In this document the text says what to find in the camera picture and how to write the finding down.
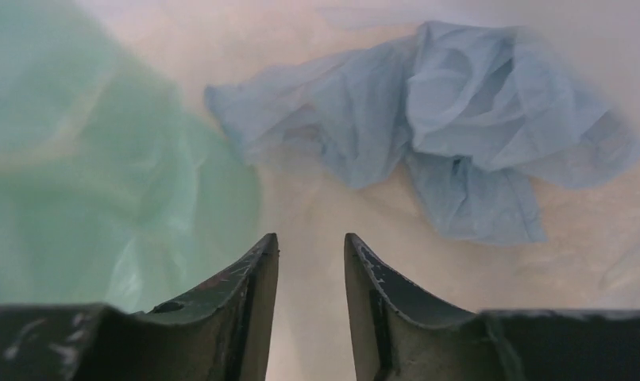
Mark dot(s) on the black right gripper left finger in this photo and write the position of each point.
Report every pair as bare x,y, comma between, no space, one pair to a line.
219,330

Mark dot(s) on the blue plastic trash bag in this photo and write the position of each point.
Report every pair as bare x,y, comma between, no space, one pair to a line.
473,112

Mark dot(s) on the clear yellow plastic bag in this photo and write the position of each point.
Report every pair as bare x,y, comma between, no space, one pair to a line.
620,284

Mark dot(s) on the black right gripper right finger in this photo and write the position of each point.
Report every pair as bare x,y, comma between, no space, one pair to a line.
400,331

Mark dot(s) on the green plastic trash bin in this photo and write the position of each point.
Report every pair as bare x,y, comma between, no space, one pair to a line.
110,191

